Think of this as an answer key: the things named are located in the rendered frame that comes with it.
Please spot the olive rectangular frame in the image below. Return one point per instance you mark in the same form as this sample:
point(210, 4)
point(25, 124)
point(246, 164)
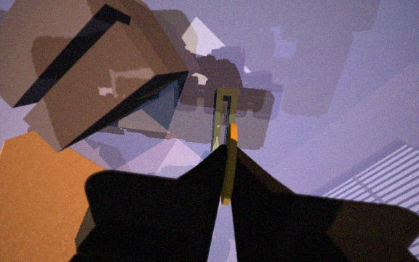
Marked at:
point(221, 91)

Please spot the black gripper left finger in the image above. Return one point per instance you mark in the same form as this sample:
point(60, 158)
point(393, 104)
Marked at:
point(188, 203)

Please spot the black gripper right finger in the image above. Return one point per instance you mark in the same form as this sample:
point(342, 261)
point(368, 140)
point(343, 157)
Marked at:
point(268, 216)

